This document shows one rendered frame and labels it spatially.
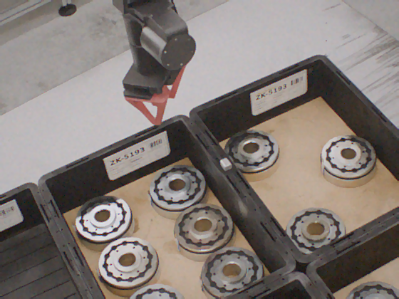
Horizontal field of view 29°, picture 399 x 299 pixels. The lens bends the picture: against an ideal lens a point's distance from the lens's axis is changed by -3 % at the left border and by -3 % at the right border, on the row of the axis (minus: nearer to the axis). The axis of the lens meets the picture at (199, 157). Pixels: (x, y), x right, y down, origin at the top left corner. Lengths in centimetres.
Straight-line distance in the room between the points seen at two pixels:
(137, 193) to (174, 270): 19
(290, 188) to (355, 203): 12
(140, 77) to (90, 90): 70
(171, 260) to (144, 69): 36
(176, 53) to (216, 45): 85
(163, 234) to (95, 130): 46
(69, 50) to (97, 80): 126
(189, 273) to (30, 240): 31
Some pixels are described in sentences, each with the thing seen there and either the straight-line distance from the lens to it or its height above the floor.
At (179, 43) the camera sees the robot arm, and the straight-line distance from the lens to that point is 106.
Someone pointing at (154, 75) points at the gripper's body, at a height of 115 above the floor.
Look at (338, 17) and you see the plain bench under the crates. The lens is 198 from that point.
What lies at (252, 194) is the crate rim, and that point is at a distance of 128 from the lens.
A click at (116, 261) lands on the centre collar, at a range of 131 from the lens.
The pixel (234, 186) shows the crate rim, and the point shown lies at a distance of 131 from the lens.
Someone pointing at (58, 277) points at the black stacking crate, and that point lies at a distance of 137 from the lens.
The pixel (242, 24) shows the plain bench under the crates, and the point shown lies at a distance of 197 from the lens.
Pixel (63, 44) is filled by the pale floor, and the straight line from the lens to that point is 318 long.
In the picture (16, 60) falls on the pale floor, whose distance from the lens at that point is 318.
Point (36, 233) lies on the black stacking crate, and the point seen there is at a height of 83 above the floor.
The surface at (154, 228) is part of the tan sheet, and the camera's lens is 139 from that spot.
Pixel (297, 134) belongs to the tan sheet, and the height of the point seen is 83.
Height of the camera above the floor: 192
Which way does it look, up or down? 48 degrees down
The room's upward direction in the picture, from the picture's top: 10 degrees counter-clockwise
